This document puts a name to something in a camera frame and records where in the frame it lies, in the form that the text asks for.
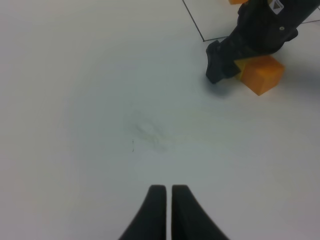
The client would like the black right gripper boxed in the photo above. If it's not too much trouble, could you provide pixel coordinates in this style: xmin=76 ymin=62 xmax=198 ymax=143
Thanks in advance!
xmin=205 ymin=0 xmax=320 ymax=84

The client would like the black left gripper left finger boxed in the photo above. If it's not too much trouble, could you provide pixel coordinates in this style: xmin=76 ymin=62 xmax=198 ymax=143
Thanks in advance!
xmin=120 ymin=185 xmax=167 ymax=240

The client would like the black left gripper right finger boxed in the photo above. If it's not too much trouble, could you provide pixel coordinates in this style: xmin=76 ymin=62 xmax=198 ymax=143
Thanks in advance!
xmin=171 ymin=185 xmax=228 ymax=240

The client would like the yellow cube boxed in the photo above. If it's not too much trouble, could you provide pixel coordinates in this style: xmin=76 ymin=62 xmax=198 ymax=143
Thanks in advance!
xmin=234 ymin=58 xmax=249 ymax=80

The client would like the loose orange cube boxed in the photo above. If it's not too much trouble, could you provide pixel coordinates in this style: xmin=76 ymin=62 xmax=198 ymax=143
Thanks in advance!
xmin=238 ymin=55 xmax=285 ymax=96

